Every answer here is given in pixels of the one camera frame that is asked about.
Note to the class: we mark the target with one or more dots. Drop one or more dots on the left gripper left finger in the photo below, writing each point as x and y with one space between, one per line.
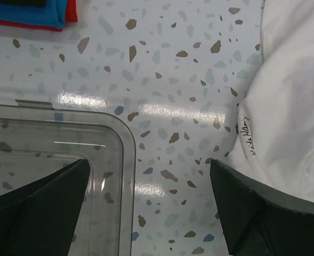
40 217

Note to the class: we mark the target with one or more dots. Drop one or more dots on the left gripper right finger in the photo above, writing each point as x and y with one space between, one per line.
259 220

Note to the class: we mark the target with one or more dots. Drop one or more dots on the white printed t-shirt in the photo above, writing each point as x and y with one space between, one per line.
275 144

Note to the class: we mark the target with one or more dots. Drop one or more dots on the clear plastic bin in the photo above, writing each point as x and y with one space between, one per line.
37 140

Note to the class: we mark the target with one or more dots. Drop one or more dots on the folded blue t-shirt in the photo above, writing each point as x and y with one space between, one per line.
51 15

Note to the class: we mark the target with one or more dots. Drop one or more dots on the folded red t-shirt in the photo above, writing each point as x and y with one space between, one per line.
71 16

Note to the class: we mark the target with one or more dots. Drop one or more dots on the folded black t-shirt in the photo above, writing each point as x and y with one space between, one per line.
34 3

